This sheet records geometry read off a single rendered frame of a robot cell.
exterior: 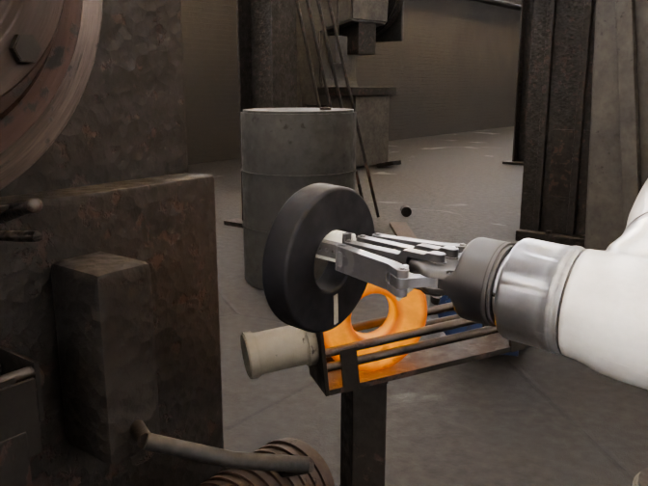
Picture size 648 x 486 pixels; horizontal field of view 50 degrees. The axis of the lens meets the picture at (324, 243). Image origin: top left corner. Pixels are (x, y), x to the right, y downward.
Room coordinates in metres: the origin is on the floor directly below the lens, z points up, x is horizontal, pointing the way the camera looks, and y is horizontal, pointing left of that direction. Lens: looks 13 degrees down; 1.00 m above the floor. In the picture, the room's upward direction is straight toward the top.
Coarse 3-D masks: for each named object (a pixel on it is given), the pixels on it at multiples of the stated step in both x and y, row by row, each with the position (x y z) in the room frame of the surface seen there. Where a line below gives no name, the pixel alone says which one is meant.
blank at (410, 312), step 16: (368, 288) 0.86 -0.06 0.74; (400, 304) 0.88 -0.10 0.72; (416, 304) 0.88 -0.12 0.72; (400, 320) 0.88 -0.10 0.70; (416, 320) 0.88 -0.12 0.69; (336, 336) 0.85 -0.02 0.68; (352, 336) 0.86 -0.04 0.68; (368, 336) 0.88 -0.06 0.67; (368, 352) 0.86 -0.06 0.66; (368, 368) 0.86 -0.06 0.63
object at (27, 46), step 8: (16, 40) 0.59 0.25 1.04; (24, 40) 0.60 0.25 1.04; (32, 40) 0.60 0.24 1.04; (16, 48) 0.59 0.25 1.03; (24, 48) 0.60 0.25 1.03; (32, 48) 0.60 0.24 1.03; (40, 48) 0.61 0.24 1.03; (16, 56) 0.59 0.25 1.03; (24, 56) 0.60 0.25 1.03; (32, 56) 0.60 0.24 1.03
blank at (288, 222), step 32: (320, 192) 0.68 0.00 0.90; (352, 192) 0.71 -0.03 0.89; (288, 224) 0.65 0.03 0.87; (320, 224) 0.67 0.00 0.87; (352, 224) 0.71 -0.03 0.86; (288, 256) 0.63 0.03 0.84; (288, 288) 0.64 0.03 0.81; (320, 288) 0.68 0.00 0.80; (352, 288) 0.72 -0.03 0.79; (288, 320) 0.66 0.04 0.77; (320, 320) 0.68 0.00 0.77
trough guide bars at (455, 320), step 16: (448, 304) 0.95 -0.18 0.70; (368, 320) 0.91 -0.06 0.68; (384, 320) 0.92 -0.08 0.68; (432, 320) 0.94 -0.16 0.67; (448, 320) 0.95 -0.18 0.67; (464, 320) 0.88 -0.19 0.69; (384, 336) 0.85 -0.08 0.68; (400, 336) 0.86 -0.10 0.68; (416, 336) 0.86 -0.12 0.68; (448, 336) 0.88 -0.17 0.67; (464, 336) 0.88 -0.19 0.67; (480, 336) 0.89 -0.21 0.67; (336, 352) 0.83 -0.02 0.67; (352, 352) 0.83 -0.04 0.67; (384, 352) 0.85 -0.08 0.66; (400, 352) 0.86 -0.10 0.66; (336, 368) 0.83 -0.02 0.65; (352, 368) 0.83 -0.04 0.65; (352, 384) 0.83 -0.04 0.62
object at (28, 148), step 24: (96, 0) 0.76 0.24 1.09; (96, 24) 0.76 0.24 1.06; (96, 48) 0.76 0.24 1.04; (72, 72) 0.73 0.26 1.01; (72, 96) 0.73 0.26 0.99; (48, 120) 0.71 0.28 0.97; (24, 144) 0.69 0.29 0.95; (48, 144) 0.71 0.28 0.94; (0, 168) 0.67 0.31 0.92; (24, 168) 0.68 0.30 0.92
